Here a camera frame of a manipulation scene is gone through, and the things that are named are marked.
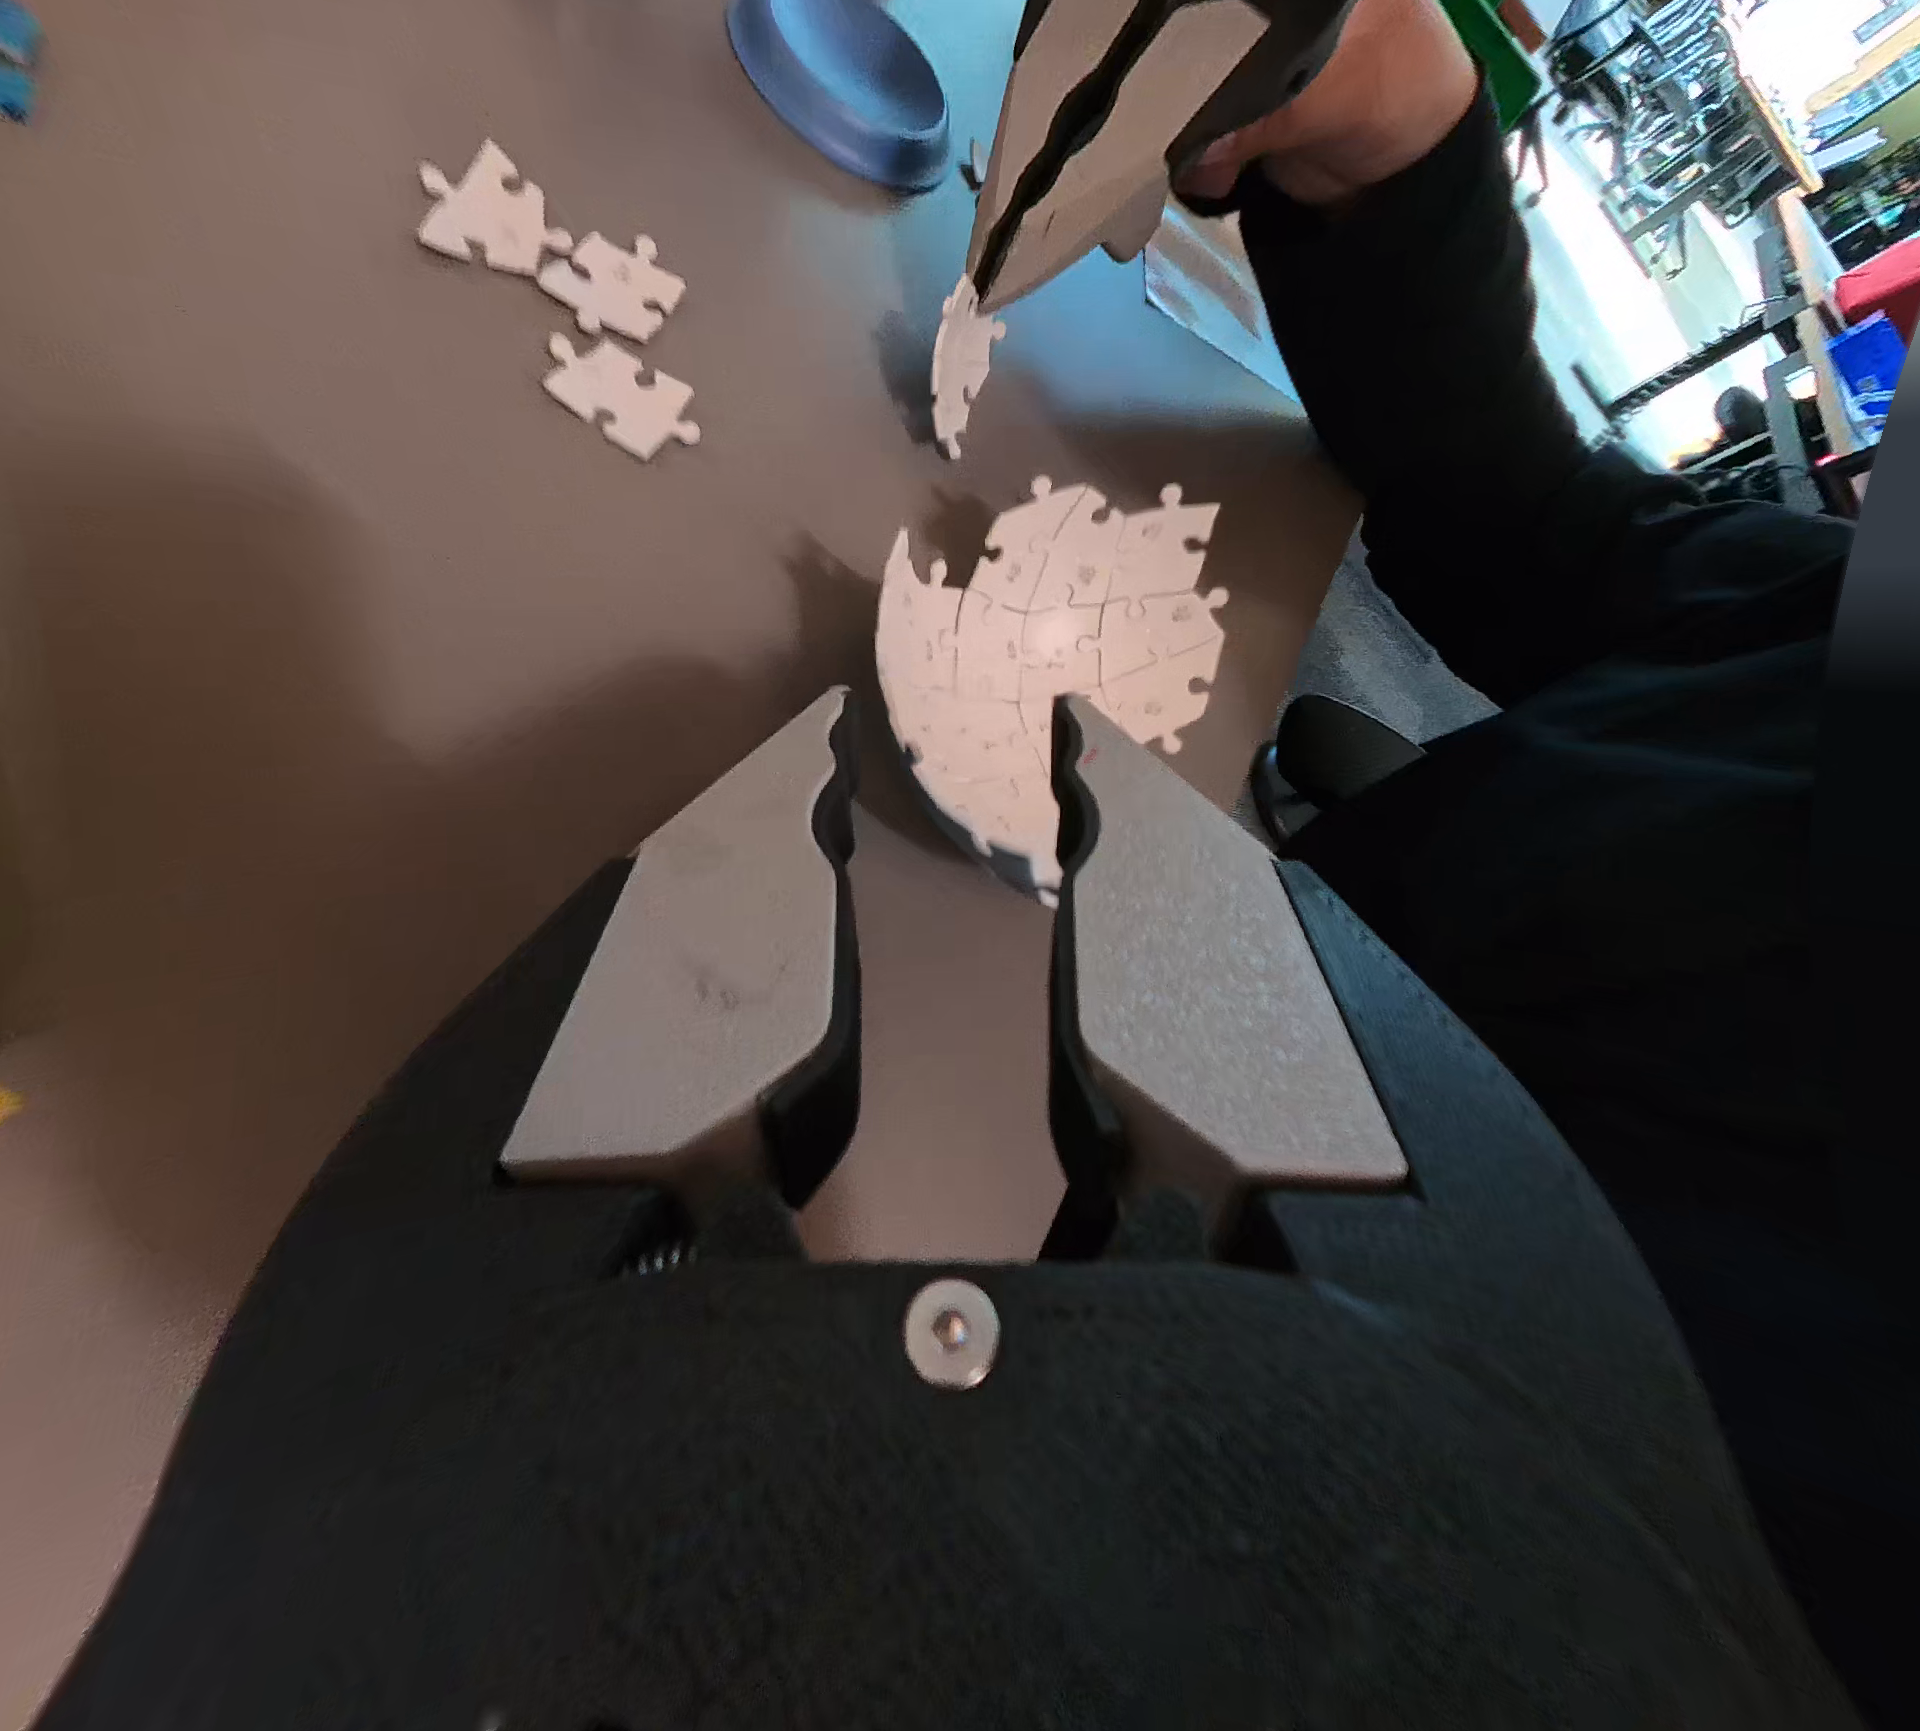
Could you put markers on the partly built puzzle ball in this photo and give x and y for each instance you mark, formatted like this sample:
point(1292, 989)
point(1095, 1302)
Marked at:
point(1034, 650)

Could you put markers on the blue puzzle piece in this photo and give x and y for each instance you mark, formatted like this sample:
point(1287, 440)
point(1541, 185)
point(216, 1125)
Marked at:
point(13, 59)

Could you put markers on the person's right forearm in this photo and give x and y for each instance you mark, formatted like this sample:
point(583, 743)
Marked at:
point(1440, 380)

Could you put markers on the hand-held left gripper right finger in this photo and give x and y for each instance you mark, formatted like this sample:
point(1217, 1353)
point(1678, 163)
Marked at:
point(1214, 1015)

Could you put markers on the blue crate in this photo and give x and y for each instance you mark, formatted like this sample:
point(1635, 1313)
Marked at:
point(1872, 372)

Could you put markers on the person's right hand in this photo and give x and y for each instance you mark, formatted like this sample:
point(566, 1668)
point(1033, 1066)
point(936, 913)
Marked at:
point(1378, 95)

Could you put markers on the white puzzle piece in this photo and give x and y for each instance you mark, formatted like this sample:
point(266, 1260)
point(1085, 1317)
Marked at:
point(616, 399)
point(616, 287)
point(489, 208)
point(968, 326)
point(952, 412)

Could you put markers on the blue bowl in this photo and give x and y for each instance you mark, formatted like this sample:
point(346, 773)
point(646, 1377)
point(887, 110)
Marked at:
point(841, 82)

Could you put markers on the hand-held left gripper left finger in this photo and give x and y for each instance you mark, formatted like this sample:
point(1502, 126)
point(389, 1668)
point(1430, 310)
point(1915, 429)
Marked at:
point(707, 984)

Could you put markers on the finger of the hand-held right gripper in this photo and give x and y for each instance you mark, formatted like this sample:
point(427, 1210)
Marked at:
point(1182, 82)
point(1063, 39)

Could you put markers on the red container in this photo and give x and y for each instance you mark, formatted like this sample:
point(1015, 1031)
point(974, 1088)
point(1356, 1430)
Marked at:
point(1879, 287)

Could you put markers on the person's dark-clothed torso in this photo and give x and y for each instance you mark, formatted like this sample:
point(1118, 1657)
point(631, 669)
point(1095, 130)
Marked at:
point(1650, 1161)

